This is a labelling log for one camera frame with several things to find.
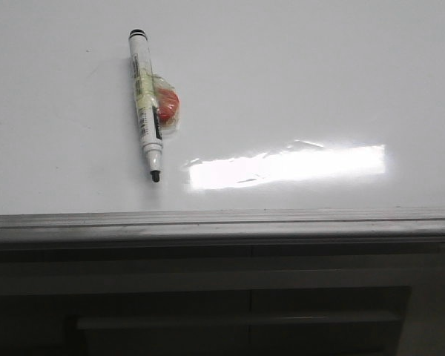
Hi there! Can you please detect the white whiteboard marker pen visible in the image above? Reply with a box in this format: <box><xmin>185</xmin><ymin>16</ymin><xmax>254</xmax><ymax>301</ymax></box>
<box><xmin>128</xmin><ymin>29</ymin><xmax>163</xmax><ymax>182</ymax></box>

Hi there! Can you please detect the red magnet taped to marker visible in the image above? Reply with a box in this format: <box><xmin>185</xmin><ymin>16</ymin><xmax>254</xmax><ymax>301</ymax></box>
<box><xmin>153</xmin><ymin>75</ymin><xmax>180</xmax><ymax>136</ymax></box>

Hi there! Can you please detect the grey drawer cabinet below whiteboard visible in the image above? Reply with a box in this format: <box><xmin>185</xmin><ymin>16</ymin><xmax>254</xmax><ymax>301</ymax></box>
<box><xmin>0</xmin><ymin>242</ymin><xmax>445</xmax><ymax>355</ymax></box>

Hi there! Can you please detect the white whiteboard with aluminium frame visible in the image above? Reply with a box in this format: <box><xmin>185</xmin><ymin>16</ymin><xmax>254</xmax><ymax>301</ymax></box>
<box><xmin>0</xmin><ymin>1</ymin><xmax>445</xmax><ymax>248</ymax></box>

